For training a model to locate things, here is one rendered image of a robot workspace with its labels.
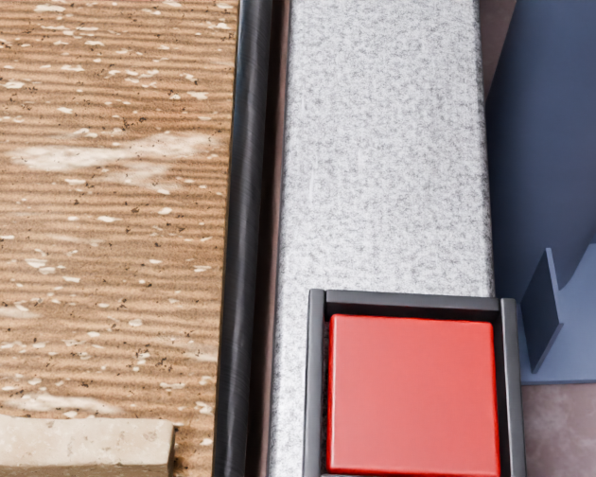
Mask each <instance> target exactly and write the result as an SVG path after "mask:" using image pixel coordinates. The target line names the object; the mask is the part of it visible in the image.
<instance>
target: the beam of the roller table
mask: <svg viewBox="0 0 596 477"><path fill-rule="evenodd" d="M312 288H314V289H324V290H325V291H326V290H328V289H333V290H351V291H370V292H406V293H424V294H443V295H462V296H480V297H496V293H495V276H494V258H493V241H492V223H491V206H490V189H489V172H488V155H487V137H486V120H485V103H484V86H483V69H482V35H481V17H480V0H289V30H288V49H287V69H286V88H285V107H284V127H283V146H282V165H281V184H280V204H279V222H278V241H277V261H276V280H275V299H274V319H273V338H272V375H271V395H270V414H269V433H268V453H267V472H266V477H301V476H302V447H303V420H304V392H305V364H306V336H307V301H308V293H309V290H310V289H312ZM328 342H329V322H326V321H324V385H323V422H322V459H321V476H322V475H323V474H329V473H328V472H327V471H326V467H325V464H326V423H327V383H328Z"/></svg>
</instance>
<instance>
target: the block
mask: <svg viewBox="0 0 596 477"><path fill-rule="evenodd" d="M174 455H175V430H174V425H173V423H172V422H171V421H169V420H166V419H144V418H108V417H97V418H81V419H45V418H29V417H21V416H15V415H0V477H173V467H174Z"/></svg>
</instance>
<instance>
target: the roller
mask: <svg viewBox="0 0 596 477"><path fill-rule="evenodd" d="M271 22H272V0H240V14H239V32H238V49H237V82H236V99H235V115H234V132H233V149H232V166H231V184H230V201H229V218H228V235H227V252H226V269H225V286H224V303H223V320H222V337H221V354H220V371H219V405H218V422H217V439H216V456H215V473H214V477H244V474H245V458H246V442H247V426H248V410H249V394H250V377H251V360H252V344H253V328H254V297H255V281H256V264H257V248H258V232H259V216H260V200H261V184H262V168H263V151H264V135H265V119H266V103H267V87H268V71H269V55H270V38H271Z"/></svg>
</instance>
